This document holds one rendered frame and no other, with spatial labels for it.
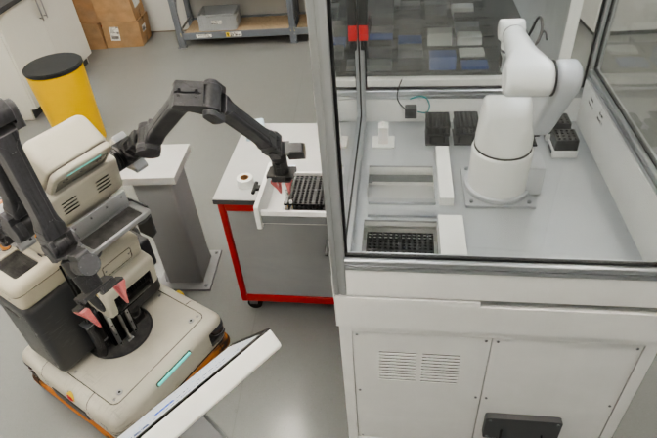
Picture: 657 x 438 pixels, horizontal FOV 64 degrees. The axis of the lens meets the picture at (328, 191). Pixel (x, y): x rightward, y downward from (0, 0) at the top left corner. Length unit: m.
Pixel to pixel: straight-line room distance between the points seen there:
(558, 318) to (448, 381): 0.47
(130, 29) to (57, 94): 2.08
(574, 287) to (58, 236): 1.36
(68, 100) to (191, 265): 1.84
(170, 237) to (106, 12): 3.77
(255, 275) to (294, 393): 0.57
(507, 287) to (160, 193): 1.68
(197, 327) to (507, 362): 1.32
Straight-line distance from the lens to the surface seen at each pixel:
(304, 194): 1.99
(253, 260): 2.51
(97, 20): 6.25
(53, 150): 1.69
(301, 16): 5.96
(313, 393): 2.49
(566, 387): 1.98
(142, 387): 2.36
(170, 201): 2.64
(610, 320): 1.71
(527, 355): 1.81
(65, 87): 4.24
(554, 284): 1.55
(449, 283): 1.51
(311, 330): 2.68
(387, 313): 1.61
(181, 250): 2.85
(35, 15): 5.31
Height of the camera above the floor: 2.13
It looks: 38 degrees down
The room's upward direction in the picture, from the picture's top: 5 degrees counter-clockwise
